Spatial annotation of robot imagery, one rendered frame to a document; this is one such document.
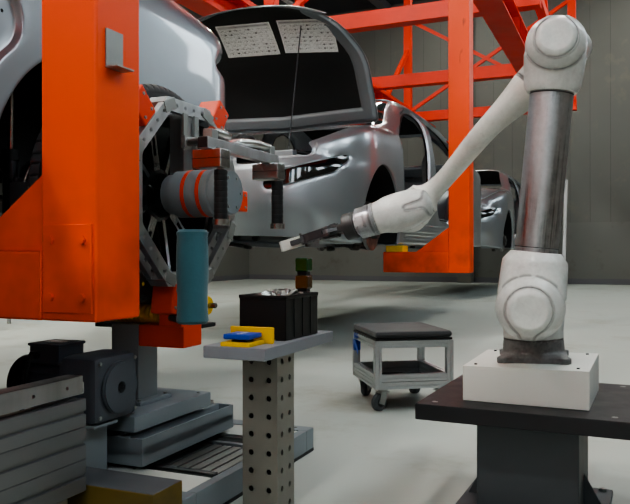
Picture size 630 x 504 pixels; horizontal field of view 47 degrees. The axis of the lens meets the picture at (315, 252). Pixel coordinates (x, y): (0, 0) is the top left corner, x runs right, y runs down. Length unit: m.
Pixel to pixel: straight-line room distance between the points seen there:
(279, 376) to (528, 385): 0.62
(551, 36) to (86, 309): 1.20
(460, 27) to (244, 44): 1.64
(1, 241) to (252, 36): 4.03
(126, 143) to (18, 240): 0.35
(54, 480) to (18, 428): 0.17
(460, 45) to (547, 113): 4.06
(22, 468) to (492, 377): 1.10
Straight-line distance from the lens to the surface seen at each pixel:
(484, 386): 1.91
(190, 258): 2.01
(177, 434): 2.24
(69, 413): 1.78
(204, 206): 2.11
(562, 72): 1.79
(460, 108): 5.72
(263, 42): 5.70
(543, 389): 1.88
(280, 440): 1.92
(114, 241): 1.74
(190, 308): 2.01
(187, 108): 2.23
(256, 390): 1.91
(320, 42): 5.55
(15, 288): 1.85
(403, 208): 1.97
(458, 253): 5.62
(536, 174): 1.78
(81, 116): 1.75
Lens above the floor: 0.68
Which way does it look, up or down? level
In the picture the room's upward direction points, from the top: straight up
